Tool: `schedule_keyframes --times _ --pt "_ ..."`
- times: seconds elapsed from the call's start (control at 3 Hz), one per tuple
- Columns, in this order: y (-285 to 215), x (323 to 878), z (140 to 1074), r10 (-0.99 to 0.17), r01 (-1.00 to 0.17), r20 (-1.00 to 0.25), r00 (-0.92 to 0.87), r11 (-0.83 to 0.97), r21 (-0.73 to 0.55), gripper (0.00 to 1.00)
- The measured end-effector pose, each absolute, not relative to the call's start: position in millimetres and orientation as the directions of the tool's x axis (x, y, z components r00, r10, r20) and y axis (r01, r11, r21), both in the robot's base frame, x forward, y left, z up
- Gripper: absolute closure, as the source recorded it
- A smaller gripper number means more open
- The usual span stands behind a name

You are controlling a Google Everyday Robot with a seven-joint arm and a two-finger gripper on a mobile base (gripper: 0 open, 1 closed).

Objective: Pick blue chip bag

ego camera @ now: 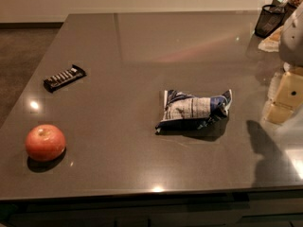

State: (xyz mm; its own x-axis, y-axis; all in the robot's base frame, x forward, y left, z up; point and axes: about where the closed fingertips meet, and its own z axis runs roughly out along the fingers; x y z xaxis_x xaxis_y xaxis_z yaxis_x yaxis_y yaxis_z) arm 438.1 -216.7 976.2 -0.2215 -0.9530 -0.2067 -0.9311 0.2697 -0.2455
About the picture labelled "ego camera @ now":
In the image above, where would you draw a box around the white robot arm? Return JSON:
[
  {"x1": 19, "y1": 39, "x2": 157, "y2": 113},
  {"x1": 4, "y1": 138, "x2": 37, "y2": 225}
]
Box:
[{"x1": 264, "y1": 5, "x2": 303, "y2": 124}]

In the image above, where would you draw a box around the blue chip bag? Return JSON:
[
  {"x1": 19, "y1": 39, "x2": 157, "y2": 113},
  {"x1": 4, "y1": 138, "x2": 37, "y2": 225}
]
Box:
[{"x1": 155, "y1": 90, "x2": 232, "y2": 133}]

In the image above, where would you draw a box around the white snack packet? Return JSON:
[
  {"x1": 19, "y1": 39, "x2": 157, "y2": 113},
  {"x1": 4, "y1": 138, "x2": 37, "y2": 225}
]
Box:
[{"x1": 258, "y1": 26, "x2": 283, "y2": 52}]

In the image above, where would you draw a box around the black mesh cup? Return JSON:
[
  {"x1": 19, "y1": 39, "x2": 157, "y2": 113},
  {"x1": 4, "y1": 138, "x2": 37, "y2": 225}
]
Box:
[{"x1": 255, "y1": 5, "x2": 285, "y2": 38}]

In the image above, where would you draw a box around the black candy bar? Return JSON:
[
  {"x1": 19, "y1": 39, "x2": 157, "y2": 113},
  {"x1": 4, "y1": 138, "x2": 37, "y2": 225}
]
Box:
[{"x1": 44, "y1": 64, "x2": 86, "y2": 93}]

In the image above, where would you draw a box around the red apple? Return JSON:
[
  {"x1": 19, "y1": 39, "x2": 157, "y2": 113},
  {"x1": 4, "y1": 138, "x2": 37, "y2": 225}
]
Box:
[{"x1": 25, "y1": 124, "x2": 66, "y2": 162}]

